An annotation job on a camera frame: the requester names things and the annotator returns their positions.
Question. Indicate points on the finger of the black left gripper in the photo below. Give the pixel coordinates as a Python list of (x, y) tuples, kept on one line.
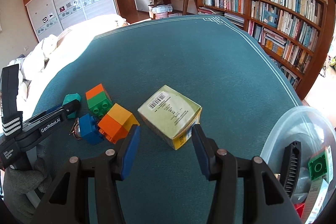
[(52, 112), (51, 118)]

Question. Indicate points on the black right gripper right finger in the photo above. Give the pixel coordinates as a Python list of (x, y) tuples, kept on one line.
[(265, 200)]

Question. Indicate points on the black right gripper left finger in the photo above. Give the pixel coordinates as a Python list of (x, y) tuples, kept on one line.
[(90, 184)]

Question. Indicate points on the teal Glide floss box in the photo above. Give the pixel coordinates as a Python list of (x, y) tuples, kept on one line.
[(72, 102)]

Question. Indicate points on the blue building brick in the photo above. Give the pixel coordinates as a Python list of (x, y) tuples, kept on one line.
[(89, 130)]

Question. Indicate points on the red long building brick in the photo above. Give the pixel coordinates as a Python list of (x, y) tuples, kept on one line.
[(299, 207)]

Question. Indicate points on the orange and yellow brick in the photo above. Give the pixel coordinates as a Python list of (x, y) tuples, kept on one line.
[(116, 123)]

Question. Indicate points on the white tall carton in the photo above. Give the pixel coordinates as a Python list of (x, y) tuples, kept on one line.
[(314, 200)]

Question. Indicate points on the pink and green brick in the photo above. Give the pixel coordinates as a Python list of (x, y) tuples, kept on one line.
[(317, 165)]

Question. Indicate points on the yellow medicine box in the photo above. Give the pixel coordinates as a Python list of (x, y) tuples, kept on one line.
[(171, 115)]

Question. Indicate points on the pale green small box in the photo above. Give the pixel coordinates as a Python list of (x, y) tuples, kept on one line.
[(329, 163)]

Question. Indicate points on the grey gloved left hand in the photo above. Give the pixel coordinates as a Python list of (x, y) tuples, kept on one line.
[(17, 183)]

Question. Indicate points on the orange and green brick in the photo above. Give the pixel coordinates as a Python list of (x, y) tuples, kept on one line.
[(98, 101)]

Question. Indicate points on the white bedding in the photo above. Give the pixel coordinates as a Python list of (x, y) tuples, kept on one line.
[(53, 53)]

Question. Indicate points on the clear plastic bin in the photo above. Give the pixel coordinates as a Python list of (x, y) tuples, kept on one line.
[(315, 132)]

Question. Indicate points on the wooden bookshelf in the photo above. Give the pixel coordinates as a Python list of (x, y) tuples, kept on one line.
[(295, 34)]

